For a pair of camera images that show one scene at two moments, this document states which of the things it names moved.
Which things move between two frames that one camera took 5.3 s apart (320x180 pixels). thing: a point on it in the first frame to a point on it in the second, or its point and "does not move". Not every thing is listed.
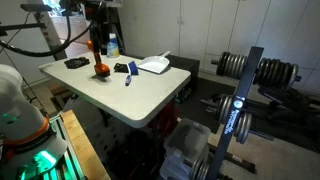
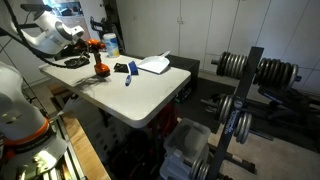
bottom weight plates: [199, 169] does not move
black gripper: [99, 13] to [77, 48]
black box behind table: [192, 66] does not move
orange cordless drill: [101, 69] does not move
